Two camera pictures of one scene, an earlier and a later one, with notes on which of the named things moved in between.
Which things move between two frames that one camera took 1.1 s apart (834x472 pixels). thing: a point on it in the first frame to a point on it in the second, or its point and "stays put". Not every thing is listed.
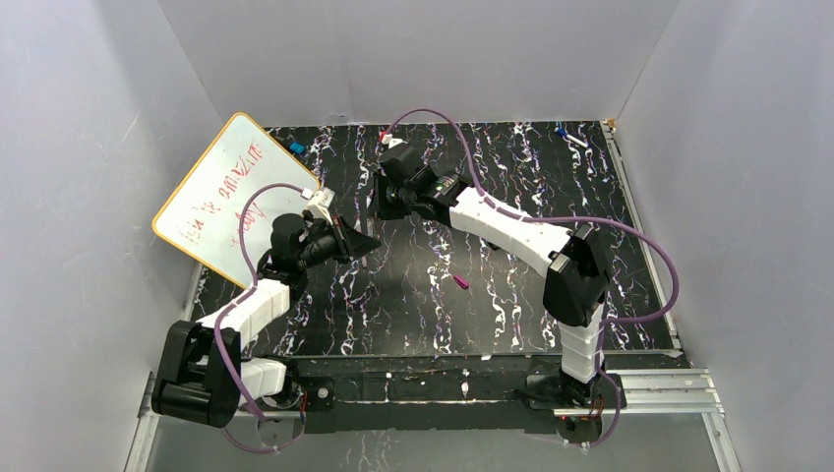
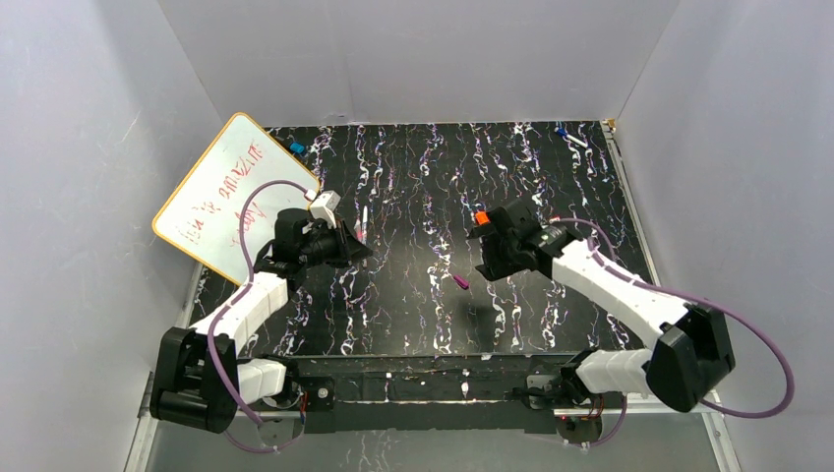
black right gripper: [380, 198] to [498, 244]
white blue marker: [564, 132] stays put
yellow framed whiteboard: [202, 215] stays put
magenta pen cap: [461, 281] stays put
